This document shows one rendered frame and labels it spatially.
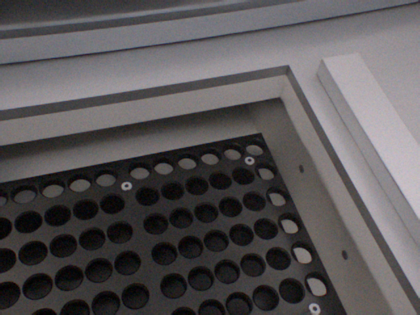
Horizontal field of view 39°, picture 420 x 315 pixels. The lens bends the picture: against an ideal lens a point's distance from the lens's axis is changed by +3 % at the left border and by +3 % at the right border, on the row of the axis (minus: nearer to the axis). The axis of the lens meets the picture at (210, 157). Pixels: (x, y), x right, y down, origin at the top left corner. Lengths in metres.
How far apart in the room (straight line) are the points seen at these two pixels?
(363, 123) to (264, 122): 0.13
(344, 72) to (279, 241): 0.10
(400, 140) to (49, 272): 0.18
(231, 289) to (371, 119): 0.11
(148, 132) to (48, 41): 0.14
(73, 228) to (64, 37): 0.10
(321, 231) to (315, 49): 0.11
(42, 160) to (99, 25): 0.14
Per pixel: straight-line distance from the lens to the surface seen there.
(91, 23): 0.32
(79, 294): 0.30
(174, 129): 0.43
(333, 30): 0.36
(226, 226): 0.32
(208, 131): 0.43
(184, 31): 0.33
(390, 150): 0.29
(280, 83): 0.34
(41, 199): 0.33
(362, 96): 0.31
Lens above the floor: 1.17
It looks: 53 degrees down
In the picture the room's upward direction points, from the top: 9 degrees clockwise
